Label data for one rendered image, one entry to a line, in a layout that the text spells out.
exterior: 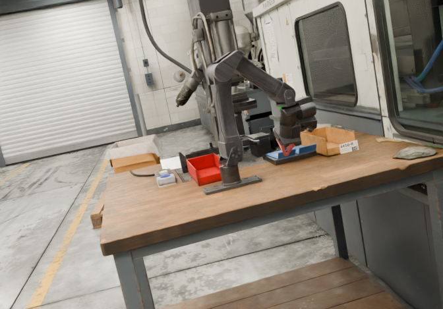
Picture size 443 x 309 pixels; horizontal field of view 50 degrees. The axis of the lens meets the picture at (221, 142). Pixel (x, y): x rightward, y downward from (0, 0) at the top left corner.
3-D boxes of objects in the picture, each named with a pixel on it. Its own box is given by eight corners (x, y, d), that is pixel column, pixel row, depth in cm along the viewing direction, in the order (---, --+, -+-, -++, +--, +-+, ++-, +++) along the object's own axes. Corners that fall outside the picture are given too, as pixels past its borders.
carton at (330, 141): (327, 159, 176) (324, 138, 175) (302, 150, 201) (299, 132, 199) (359, 151, 179) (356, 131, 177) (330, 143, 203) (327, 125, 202)
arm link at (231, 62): (287, 91, 172) (219, 45, 161) (300, 91, 163) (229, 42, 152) (271, 120, 170) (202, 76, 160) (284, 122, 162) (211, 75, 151)
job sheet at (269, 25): (269, 62, 372) (262, 19, 366) (271, 62, 372) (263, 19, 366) (278, 61, 347) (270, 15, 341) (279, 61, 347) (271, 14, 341)
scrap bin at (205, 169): (198, 186, 171) (195, 170, 170) (188, 173, 195) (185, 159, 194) (231, 178, 173) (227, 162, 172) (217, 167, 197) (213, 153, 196)
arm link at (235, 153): (229, 143, 165) (214, 147, 164) (239, 145, 157) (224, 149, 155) (233, 161, 166) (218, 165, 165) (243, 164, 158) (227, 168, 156)
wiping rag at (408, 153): (385, 159, 161) (407, 161, 148) (383, 151, 161) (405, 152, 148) (421, 150, 164) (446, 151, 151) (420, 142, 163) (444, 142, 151)
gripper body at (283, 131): (289, 128, 178) (290, 112, 174) (300, 144, 171) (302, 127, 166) (273, 132, 177) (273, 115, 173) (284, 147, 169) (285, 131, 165)
